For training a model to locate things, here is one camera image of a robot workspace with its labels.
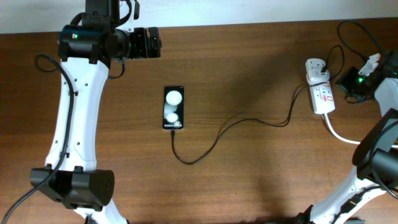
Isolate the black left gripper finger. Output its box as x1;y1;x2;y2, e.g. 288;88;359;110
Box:
149;43;162;58
149;27;161;44

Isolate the black usb charging cable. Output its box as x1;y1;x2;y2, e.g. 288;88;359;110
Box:
170;45;345;166

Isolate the black smartphone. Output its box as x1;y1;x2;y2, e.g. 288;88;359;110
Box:
162;86;185;131

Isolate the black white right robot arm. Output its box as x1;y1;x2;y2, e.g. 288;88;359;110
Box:
292;50;397;223

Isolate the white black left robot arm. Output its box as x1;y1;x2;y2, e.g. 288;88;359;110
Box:
30;1;161;223

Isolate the white usb charger adapter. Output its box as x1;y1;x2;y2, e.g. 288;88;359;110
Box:
307;69;330;85

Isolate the white power strip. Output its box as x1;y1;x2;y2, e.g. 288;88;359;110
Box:
305;58;336;115

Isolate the white power strip cord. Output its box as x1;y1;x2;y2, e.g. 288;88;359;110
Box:
322;113;398;149

